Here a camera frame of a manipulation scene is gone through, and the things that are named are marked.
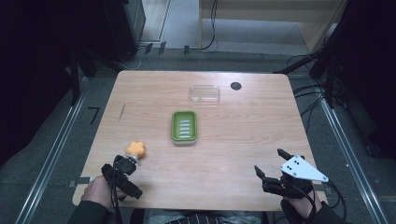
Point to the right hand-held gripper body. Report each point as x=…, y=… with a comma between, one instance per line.
x=300, y=174

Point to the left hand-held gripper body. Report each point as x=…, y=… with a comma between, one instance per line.
x=123, y=182

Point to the orange flower-shaped soap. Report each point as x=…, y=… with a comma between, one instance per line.
x=136, y=149

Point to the person's left hand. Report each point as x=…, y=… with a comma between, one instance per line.
x=99, y=191

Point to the person's right hand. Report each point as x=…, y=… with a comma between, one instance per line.
x=303, y=205

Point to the grey tape strip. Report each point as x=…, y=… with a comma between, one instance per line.
x=79, y=180

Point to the green soap dish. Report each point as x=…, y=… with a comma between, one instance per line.
x=184, y=127

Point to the person's striped clothing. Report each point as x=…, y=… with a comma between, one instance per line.
x=199, y=218

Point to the dark round table grommet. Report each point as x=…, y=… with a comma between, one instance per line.
x=235, y=86

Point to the clear plastic lid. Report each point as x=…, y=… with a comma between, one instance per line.
x=204, y=93

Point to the black cabinet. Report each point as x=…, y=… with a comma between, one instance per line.
x=124, y=28

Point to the light wooden furniture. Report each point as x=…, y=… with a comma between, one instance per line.
x=267, y=14

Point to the metal floor rail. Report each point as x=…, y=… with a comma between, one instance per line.
x=350, y=155
x=51, y=155

